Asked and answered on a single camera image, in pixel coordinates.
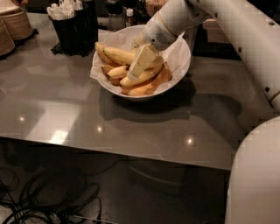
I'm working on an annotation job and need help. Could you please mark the wooden stir sticks bundle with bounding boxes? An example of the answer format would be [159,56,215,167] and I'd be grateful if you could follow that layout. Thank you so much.
[145,0,168,17]

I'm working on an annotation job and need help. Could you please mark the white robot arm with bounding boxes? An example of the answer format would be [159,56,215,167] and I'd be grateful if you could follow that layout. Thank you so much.
[136,0,280,224]

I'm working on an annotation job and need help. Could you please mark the white plastic cutlery bundle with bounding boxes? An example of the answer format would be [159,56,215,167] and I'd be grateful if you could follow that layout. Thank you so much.
[46,0,83,20]

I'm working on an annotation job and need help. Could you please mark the small sauce bottle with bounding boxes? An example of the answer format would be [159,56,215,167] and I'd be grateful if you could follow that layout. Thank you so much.
[125,8,134,27]

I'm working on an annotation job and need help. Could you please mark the long yellow banana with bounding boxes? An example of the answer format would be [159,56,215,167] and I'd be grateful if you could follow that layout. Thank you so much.
[106,46,164,70]

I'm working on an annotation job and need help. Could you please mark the white ceramic bowl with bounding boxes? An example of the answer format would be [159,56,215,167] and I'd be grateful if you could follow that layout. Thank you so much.
[91,24,192,102]

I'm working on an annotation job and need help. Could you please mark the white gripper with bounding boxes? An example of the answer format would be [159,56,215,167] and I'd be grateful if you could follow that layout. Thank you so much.
[127,0,209,81]

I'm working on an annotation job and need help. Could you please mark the bottom orange-yellow banana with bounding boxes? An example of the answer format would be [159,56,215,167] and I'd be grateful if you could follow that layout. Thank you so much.
[121,63,172,96]

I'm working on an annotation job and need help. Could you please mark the middle yellow banana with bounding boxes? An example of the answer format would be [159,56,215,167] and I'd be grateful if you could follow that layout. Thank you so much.
[120,66,162,88]

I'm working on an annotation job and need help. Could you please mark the left curved yellow banana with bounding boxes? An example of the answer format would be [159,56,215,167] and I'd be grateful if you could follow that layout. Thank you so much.
[94,42,117,67]

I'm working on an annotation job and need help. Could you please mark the black floor cables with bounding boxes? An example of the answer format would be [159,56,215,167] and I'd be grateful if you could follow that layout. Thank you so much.
[0,157,121,224]

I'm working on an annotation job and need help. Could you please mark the black napkin dispenser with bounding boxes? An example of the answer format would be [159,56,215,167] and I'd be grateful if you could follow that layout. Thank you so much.
[192,19,241,60]

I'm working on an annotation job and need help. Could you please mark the small short yellow banana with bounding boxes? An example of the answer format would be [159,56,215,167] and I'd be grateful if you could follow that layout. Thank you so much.
[108,66,128,79]

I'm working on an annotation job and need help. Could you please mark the black cutlery holder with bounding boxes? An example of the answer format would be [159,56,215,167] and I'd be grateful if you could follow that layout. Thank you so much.
[48,0,98,56]

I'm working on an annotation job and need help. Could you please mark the clear pepper shaker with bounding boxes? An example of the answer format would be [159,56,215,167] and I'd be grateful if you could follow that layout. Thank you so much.
[106,0,123,32]

